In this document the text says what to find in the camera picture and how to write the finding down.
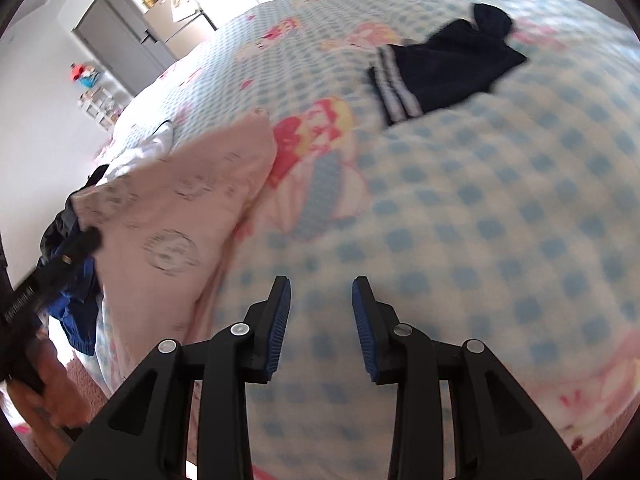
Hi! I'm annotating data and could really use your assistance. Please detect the person's left hand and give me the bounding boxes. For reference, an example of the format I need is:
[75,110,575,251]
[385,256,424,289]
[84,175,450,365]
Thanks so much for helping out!
[10,338,108,431]

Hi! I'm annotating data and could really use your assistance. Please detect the black garment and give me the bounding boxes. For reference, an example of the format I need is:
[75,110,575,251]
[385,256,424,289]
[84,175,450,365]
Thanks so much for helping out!
[42,164,108,261]

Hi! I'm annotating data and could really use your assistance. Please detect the silver refrigerator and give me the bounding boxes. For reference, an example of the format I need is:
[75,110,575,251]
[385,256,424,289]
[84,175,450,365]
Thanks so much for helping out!
[142,0,217,50]

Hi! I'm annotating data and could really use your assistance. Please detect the navy garment with white stripes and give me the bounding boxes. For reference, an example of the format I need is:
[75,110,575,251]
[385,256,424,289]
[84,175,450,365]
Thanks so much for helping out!
[367,2,530,128]

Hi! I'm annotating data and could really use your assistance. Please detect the blue checked printed blanket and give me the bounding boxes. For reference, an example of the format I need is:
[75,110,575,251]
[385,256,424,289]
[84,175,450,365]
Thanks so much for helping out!
[92,0,640,480]

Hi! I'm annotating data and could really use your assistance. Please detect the pink printed pajama pants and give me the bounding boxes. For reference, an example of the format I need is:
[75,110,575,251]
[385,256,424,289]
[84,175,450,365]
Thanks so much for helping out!
[70,107,278,396]

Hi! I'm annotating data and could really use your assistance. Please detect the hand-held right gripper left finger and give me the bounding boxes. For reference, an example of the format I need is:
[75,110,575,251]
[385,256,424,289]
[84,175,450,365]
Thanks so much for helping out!
[56,275,292,480]

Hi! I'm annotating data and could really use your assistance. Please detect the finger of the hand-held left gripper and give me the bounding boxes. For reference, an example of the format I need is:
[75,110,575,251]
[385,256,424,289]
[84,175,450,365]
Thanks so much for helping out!
[40,227,104,287]

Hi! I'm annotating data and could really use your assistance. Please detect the grey door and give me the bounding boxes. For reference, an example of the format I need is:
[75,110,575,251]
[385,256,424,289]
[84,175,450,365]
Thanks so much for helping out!
[72,0,177,97]

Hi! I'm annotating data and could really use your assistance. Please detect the dark blue garment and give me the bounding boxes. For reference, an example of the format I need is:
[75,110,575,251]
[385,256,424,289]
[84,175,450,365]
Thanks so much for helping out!
[42,245,104,358]

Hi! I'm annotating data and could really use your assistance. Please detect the red and blue toy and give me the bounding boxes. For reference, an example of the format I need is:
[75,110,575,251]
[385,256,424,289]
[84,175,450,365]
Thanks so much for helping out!
[70,62,102,89]

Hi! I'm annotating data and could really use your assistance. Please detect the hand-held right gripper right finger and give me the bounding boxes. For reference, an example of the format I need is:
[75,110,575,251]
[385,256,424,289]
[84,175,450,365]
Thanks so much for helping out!
[351,276,583,480]

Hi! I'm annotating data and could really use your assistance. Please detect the white small shelf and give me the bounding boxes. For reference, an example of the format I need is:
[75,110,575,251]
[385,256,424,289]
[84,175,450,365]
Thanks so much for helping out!
[77,85,127,129]

